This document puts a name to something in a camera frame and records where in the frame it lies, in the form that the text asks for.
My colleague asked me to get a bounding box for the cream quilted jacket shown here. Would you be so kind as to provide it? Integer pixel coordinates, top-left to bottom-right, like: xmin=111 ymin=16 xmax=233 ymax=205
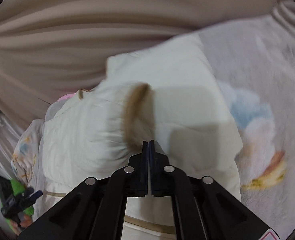
xmin=38 ymin=33 xmax=245 ymax=240

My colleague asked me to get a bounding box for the person's left hand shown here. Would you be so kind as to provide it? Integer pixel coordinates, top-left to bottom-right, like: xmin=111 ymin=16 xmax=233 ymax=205
xmin=10 ymin=214 xmax=33 ymax=236

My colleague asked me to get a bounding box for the grey floral fleece blanket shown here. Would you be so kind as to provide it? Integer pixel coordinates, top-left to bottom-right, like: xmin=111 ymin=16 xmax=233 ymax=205
xmin=18 ymin=0 xmax=295 ymax=239

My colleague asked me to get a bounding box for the green plush cushion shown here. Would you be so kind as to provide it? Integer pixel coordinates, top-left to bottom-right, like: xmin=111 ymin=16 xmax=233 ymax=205
xmin=1 ymin=178 xmax=36 ymax=233

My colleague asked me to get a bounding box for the beige curtain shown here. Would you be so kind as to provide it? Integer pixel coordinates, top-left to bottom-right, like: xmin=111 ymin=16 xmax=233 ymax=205
xmin=0 ymin=0 xmax=280 ymax=127

